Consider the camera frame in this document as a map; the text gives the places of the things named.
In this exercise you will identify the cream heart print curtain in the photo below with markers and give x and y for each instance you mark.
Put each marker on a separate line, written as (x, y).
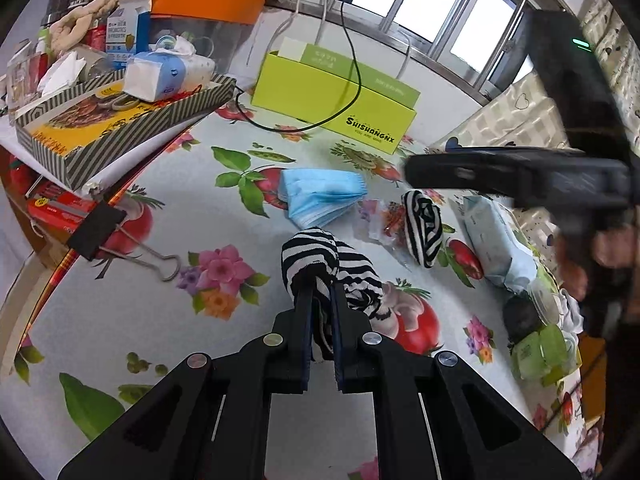
(520, 120)

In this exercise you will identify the person's right hand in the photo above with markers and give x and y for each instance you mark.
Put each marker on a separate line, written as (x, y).
(612, 247)

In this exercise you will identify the scissors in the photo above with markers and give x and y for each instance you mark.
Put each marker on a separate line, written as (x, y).
(119, 102)

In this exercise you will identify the stack of blue face masks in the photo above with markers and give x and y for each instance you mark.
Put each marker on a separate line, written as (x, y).
(322, 197)

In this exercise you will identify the blue white carton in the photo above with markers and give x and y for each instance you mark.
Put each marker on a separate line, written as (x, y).
(125, 30)

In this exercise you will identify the light blue wet wipes pack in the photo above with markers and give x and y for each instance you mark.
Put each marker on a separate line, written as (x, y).
(500, 240)

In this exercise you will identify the striped cardboard box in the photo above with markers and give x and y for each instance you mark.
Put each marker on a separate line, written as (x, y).
(130, 130)

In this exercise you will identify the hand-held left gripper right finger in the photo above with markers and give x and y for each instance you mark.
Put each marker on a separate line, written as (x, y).
(345, 350)

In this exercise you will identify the red packet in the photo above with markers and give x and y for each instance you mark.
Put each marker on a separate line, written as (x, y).
(57, 207)

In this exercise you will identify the white blue tissue pack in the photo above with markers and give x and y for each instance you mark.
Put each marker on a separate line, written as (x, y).
(165, 72)

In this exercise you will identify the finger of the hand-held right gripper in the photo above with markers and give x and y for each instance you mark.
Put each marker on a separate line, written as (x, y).
(475, 172)

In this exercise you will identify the black binder clip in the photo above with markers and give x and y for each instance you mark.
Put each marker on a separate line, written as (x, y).
(97, 230)

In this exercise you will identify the glass jar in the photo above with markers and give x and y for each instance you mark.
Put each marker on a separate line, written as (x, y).
(25, 75)

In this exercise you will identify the orange plastic bin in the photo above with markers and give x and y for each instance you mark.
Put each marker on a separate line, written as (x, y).
(200, 2)

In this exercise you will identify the clear tub with dark contents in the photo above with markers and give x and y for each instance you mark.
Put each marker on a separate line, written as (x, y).
(522, 312)

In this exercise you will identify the white tissue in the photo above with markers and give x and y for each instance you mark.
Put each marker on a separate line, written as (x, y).
(62, 72)

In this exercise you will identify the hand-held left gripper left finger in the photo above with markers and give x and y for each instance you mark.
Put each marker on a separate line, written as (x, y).
(300, 345)

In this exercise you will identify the metal window frame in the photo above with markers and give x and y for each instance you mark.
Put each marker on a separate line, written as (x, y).
(435, 15)

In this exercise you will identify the large black white striped sock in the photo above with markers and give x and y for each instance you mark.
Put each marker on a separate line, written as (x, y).
(312, 255)

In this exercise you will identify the small black white striped sock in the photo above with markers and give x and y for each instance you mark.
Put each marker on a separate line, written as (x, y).
(422, 230)

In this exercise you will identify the clear plastic container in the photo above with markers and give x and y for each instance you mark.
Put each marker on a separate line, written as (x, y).
(210, 40)

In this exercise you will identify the yellow-green cardboard box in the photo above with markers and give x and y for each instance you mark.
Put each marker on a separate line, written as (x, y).
(320, 95)

